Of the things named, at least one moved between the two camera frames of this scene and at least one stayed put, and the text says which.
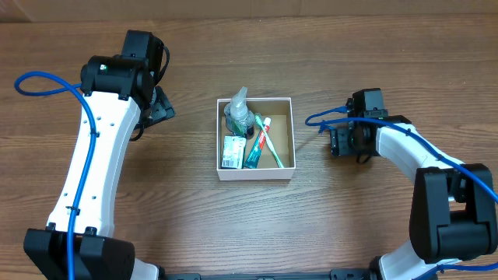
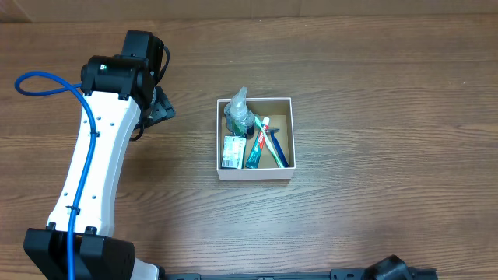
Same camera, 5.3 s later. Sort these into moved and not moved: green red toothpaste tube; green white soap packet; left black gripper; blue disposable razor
Moved: blue disposable razor
Not moved: green red toothpaste tube; green white soap packet; left black gripper
